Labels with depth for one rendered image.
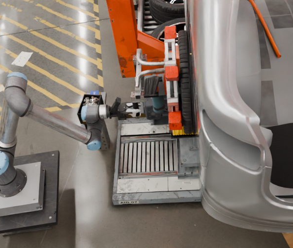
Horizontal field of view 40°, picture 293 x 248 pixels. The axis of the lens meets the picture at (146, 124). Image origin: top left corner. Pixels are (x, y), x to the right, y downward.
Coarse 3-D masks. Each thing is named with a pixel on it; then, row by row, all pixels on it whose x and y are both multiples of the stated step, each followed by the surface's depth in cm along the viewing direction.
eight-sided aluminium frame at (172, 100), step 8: (168, 40) 247; (168, 48) 264; (168, 64) 234; (176, 64) 284; (168, 88) 235; (176, 88) 234; (168, 96) 235; (176, 96) 235; (168, 104) 237; (176, 104) 237
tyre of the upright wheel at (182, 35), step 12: (180, 36) 240; (180, 48) 233; (180, 60) 230; (180, 72) 229; (192, 72) 227; (180, 84) 232; (192, 84) 228; (192, 96) 229; (192, 108) 233; (192, 120) 239; (192, 132) 257
